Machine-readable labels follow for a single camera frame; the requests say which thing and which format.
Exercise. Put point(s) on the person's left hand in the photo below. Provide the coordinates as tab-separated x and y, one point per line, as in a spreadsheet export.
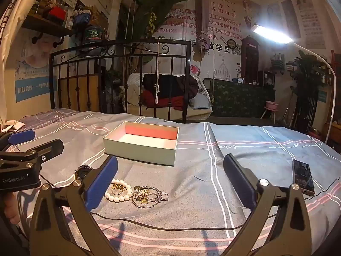
12	205

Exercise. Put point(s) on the green water jug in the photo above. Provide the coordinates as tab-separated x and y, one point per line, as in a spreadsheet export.
92	36

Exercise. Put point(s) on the pink stool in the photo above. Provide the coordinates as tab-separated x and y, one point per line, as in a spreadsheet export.
271	104

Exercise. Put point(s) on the portrait wall poster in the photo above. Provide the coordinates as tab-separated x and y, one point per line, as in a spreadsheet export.
310	21

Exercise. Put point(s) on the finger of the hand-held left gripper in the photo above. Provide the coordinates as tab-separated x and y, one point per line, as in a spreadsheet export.
48	148
21	136

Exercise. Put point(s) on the light blue pillow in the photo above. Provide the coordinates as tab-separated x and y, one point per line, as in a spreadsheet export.
199	101

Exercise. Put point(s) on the pale green box pink inside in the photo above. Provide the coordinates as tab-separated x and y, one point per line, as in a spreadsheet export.
138	152

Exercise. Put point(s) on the grey-blue checked bed sheet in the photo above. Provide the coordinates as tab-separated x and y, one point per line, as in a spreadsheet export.
199	170

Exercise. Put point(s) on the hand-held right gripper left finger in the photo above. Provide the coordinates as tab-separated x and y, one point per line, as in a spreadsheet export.
101	184

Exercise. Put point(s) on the white floor lamp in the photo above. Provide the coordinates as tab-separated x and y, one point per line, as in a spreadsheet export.
269	33

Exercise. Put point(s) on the pile of dark clothes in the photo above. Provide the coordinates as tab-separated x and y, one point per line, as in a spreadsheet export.
165	85

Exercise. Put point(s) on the dark red booth cabinet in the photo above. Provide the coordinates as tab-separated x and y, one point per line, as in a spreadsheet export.
250	58

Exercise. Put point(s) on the white wicker hanging chair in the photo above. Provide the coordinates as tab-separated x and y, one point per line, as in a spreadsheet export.
133	85

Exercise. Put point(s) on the large printed wall banner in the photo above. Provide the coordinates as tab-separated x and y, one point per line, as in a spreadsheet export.
221	64

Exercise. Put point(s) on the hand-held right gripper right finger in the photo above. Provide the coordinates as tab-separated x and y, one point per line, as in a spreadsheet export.
239	181

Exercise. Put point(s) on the black iron bed frame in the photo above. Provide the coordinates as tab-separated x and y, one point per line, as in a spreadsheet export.
186	85

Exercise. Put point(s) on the red box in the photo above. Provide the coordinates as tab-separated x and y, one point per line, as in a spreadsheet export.
57	13

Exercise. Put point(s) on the black phone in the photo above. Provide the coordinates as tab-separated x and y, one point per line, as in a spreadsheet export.
303	177

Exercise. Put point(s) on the potted green plant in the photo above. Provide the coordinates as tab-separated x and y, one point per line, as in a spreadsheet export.
309	72

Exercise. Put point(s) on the green patterned counter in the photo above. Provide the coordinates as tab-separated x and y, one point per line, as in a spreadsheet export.
239	98

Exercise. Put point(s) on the blue case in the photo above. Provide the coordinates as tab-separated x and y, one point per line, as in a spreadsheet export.
81	18

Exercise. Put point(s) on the thin metal bangle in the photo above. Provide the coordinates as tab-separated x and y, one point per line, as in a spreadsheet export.
151	205

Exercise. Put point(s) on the blue wall poster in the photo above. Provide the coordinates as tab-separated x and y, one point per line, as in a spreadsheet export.
34	88

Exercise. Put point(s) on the beige cloth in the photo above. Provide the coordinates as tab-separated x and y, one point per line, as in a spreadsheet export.
10	125

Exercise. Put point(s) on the dark wooden wall shelf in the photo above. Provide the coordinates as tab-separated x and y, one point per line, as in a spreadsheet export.
45	28

